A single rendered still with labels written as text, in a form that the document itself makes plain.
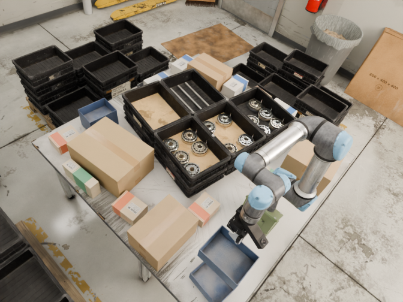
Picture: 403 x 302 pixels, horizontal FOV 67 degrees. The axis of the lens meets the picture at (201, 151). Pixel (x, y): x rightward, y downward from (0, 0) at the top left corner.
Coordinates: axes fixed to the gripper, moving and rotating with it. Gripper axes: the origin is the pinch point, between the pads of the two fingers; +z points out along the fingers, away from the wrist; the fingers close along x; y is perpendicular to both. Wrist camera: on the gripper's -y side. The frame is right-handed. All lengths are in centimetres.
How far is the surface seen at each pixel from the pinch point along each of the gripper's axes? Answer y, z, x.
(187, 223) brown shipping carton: 27.5, 25.9, -1.7
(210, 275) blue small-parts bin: 2.8, 41.7, 2.8
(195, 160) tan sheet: 55, 27, -36
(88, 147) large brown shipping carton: 98, 23, 9
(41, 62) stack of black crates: 239, 62, -32
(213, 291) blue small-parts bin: -3.4, 42.0, 7.3
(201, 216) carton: 27.7, 33.5, -14.6
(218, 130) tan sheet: 62, 25, -66
